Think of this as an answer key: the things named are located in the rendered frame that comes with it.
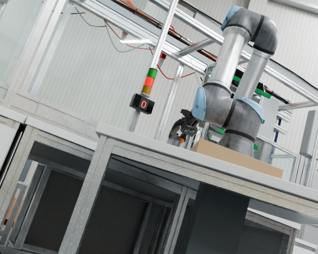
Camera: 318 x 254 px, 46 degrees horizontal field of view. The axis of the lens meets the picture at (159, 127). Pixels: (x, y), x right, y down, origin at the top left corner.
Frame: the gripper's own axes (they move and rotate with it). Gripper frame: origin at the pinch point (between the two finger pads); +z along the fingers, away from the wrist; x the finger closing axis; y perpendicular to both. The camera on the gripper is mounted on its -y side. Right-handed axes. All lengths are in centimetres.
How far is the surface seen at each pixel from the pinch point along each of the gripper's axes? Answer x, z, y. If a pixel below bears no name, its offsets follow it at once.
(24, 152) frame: -71, 6, 43
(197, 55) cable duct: 53, 0, -145
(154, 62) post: -19.1, -16.8, -36.8
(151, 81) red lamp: -19.1, -11.4, -24.4
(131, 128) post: -18.9, 10.8, -8.2
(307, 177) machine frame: 164, 16, -58
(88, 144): -50, -2, 36
